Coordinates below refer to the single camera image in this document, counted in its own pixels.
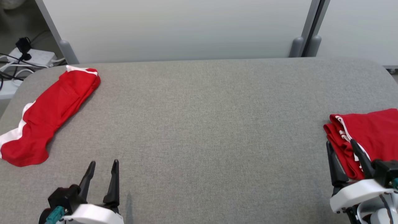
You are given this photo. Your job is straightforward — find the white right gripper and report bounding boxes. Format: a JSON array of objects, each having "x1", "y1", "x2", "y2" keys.
[{"x1": 326, "y1": 139, "x2": 395, "y2": 213}]

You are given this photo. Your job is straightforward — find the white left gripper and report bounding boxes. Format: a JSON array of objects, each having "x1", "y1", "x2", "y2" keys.
[{"x1": 61, "y1": 160, "x2": 124, "y2": 224}]

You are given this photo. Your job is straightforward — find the red Bulls 23 jersey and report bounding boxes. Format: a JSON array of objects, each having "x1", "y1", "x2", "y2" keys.
[{"x1": 323, "y1": 108, "x2": 398, "y2": 180}]

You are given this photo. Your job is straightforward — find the red shorts with white stripe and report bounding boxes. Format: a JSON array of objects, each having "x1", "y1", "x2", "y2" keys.
[{"x1": 0, "y1": 65, "x2": 101, "y2": 167}]

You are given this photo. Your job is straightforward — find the grey fabric covered table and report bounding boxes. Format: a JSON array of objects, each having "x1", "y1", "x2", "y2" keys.
[{"x1": 0, "y1": 57, "x2": 398, "y2": 224}]

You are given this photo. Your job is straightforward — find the grey partition foot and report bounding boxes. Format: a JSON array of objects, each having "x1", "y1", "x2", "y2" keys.
[
  {"x1": 289, "y1": 37, "x2": 304, "y2": 58},
  {"x1": 59, "y1": 40, "x2": 80, "y2": 65},
  {"x1": 306, "y1": 35, "x2": 322, "y2": 57}
]

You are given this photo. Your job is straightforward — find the white flat box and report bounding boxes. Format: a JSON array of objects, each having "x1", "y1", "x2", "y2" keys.
[{"x1": 0, "y1": 81, "x2": 18, "y2": 100}]

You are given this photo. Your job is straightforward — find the narrow light grey partition panel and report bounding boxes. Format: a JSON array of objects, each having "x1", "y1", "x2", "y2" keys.
[{"x1": 311, "y1": 0, "x2": 398, "y2": 66}]

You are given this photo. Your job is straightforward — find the black plug adapter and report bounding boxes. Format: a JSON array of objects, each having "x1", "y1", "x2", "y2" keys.
[{"x1": 16, "y1": 37, "x2": 32, "y2": 61}]

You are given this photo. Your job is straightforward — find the wide light grey partition panel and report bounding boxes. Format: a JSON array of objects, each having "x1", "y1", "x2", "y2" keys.
[{"x1": 35, "y1": 0, "x2": 322, "y2": 64}]

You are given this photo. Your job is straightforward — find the white sneaker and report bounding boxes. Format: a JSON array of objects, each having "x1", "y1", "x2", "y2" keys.
[{"x1": 0, "y1": 0, "x2": 23, "y2": 10}]

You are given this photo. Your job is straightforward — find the white cable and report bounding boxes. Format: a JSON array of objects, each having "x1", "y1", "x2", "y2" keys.
[{"x1": 0, "y1": 62, "x2": 35, "y2": 82}]

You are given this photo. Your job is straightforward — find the black cable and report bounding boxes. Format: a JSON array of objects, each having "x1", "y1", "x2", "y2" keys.
[{"x1": 0, "y1": 69, "x2": 24, "y2": 91}]

